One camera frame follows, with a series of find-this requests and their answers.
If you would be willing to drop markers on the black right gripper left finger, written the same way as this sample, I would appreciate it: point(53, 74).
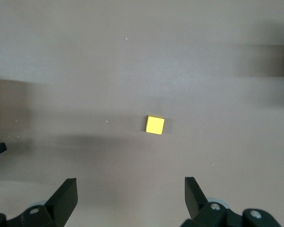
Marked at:
point(61, 203)

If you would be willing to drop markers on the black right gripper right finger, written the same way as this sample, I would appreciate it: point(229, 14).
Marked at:
point(196, 203)

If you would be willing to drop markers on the yellow cube block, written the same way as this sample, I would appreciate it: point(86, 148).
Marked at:
point(155, 125)

